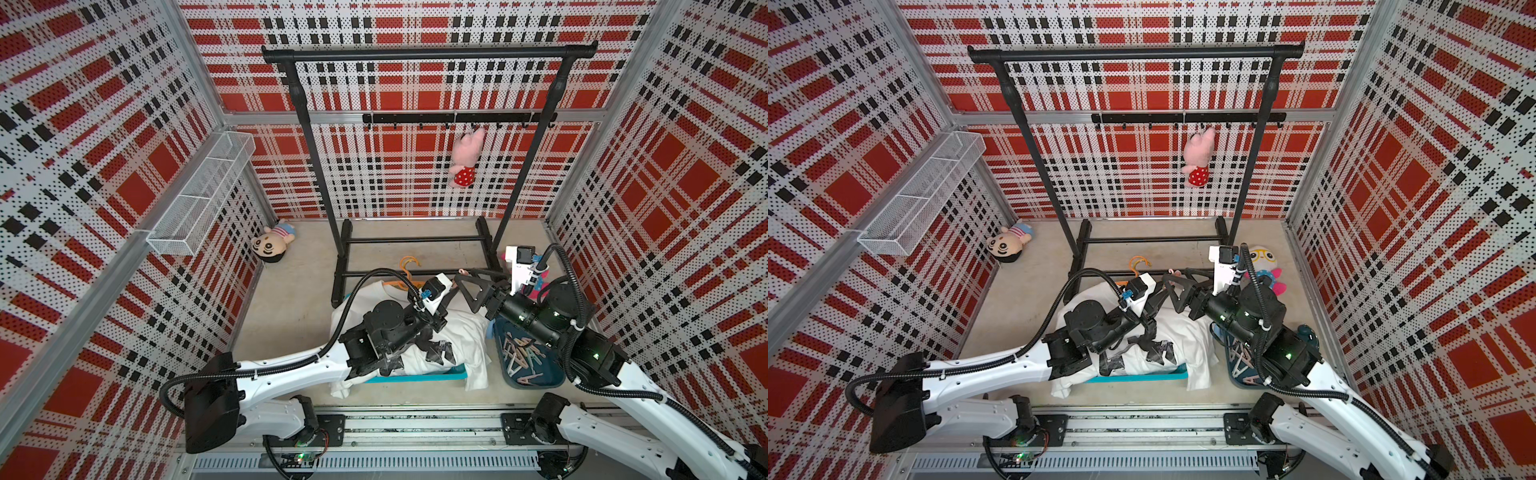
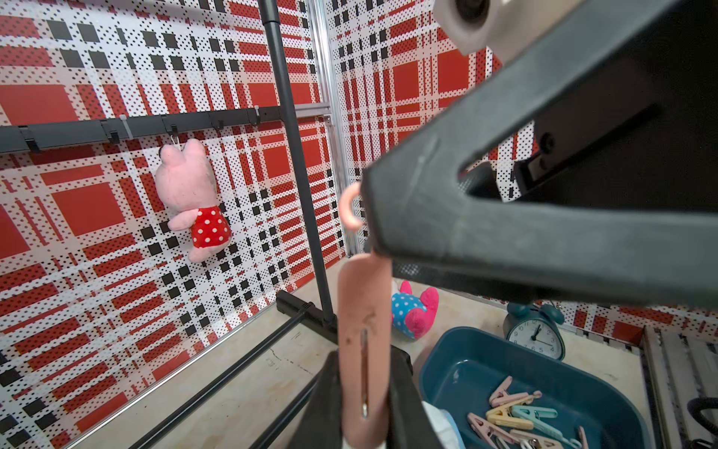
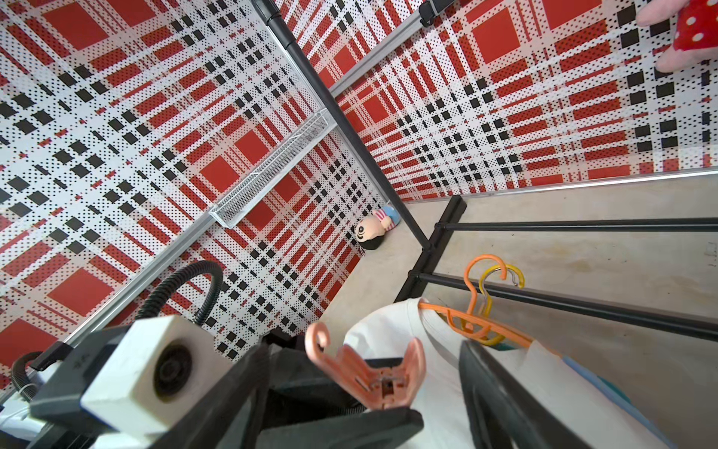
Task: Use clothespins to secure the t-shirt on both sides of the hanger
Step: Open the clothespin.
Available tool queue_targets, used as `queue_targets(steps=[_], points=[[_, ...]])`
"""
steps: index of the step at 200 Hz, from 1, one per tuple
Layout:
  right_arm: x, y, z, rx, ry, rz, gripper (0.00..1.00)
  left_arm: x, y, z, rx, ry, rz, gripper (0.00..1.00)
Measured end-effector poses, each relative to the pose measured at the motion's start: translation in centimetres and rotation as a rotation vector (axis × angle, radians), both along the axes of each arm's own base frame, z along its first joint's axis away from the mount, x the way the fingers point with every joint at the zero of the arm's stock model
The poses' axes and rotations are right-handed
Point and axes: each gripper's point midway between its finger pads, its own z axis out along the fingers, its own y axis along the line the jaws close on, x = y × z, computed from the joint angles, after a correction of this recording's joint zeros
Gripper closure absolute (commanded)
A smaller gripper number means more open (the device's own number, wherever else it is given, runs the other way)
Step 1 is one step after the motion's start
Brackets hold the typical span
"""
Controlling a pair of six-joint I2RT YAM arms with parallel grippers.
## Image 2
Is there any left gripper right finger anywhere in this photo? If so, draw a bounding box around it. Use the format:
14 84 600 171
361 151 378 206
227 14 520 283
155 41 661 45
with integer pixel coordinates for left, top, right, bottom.
388 346 442 449

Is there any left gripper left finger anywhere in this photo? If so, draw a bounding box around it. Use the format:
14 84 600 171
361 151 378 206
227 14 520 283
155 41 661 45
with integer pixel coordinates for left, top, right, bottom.
288 351 342 449

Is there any pink clothespin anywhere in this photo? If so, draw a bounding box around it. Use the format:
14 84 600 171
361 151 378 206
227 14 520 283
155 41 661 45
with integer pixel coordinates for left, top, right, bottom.
337 180 394 449
467 413 520 449
489 376 542 408

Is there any white printed t-shirt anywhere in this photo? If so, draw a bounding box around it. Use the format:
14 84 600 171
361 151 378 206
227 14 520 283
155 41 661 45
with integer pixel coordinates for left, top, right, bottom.
422 401 466 449

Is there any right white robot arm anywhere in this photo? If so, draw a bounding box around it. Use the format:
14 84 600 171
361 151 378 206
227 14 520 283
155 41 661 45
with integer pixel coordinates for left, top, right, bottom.
361 1 717 310

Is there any dark teal clothespin bin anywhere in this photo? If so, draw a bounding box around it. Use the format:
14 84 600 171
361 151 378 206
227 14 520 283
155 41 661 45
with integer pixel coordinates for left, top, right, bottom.
419 327 652 448

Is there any yellow clothespin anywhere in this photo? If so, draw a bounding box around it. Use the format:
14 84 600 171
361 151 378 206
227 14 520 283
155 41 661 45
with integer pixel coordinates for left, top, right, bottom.
485 407 534 431

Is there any pink clothespin in bin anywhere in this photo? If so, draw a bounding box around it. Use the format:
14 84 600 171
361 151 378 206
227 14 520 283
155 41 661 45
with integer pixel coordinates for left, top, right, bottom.
489 376 542 408

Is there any white owl plush toy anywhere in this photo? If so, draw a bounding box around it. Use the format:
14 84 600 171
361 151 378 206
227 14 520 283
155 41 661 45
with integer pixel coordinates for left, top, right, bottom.
391 281 439 340

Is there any black clothes rack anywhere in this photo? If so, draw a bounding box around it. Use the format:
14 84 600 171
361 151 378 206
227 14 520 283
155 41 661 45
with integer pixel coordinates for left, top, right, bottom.
127 0 413 449

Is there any mint green clothespin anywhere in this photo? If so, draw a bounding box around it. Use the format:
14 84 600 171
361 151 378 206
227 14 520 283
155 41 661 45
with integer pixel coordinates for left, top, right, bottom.
510 405 583 449

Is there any teal alarm clock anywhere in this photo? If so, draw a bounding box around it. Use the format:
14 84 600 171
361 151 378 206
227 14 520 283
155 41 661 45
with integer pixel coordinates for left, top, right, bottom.
503 303 566 361

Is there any pink pig plush toy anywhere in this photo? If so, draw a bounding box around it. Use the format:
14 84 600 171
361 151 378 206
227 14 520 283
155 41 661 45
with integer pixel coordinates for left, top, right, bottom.
154 138 232 263

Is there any black wall hook rail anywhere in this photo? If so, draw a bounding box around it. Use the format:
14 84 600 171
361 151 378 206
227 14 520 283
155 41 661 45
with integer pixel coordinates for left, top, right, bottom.
1 107 282 155

